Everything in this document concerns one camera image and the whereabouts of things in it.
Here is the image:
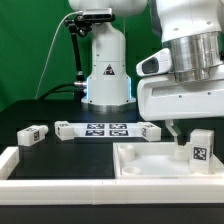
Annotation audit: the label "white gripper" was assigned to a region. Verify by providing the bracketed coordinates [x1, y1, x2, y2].
[136, 48, 224, 145]

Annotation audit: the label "white square tabletop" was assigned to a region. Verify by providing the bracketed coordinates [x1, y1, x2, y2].
[113, 142, 224, 179]

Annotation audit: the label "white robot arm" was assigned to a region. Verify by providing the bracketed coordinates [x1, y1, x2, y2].
[69, 0, 224, 123]

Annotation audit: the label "white U-shaped fence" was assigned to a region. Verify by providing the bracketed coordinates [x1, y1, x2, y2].
[0, 147, 224, 205]

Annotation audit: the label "white base tag plate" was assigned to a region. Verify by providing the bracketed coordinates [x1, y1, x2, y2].
[71, 123, 141, 137]

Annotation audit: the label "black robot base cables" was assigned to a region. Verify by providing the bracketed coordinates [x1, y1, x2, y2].
[39, 81, 88, 101]

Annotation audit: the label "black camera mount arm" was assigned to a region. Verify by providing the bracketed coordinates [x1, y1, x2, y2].
[64, 16, 91, 81]

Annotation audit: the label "white camera cable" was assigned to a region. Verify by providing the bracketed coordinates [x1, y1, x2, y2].
[34, 10, 84, 100]

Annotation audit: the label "grey camera on mount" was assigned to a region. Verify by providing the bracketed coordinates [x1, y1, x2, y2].
[82, 8, 112, 21]

